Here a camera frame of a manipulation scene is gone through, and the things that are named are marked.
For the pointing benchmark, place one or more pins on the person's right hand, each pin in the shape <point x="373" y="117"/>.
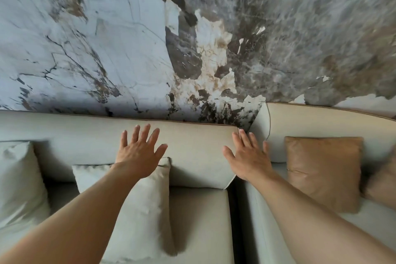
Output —
<point x="251" y="161"/>

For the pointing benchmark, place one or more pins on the person's left hand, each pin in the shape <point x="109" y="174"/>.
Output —
<point x="139" y="157"/>

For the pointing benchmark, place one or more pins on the person's left thumb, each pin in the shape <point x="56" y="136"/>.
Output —
<point x="160" y="152"/>

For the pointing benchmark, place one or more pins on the person's right little finger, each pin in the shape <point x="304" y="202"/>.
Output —
<point x="266" y="148"/>

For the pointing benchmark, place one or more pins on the person's left little finger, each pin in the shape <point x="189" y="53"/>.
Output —
<point x="123" y="140"/>

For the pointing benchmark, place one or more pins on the person's right thumb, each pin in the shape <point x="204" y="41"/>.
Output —
<point x="229" y="155"/>

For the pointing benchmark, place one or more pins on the person's left middle finger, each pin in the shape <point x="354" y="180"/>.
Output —
<point x="144" y="134"/>

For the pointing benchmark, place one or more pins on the person's right middle finger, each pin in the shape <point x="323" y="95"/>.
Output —
<point x="245" y="140"/>

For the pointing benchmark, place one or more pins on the person's left forearm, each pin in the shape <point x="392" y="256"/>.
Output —
<point x="71" y="220"/>

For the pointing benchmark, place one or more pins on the person's right forearm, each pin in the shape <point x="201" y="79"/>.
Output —
<point x="312" y="226"/>

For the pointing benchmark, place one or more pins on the beige sofa back cushion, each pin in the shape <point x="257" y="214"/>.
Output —
<point x="191" y="152"/>
<point x="324" y="121"/>

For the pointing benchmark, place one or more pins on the brown throw pillow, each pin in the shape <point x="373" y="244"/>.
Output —
<point x="383" y="183"/>
<point x="324" y="174"/>

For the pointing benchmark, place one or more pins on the white throw pillow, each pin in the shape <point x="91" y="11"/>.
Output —
<point x="18" y="183"/>
<point x="145" y="217"/>

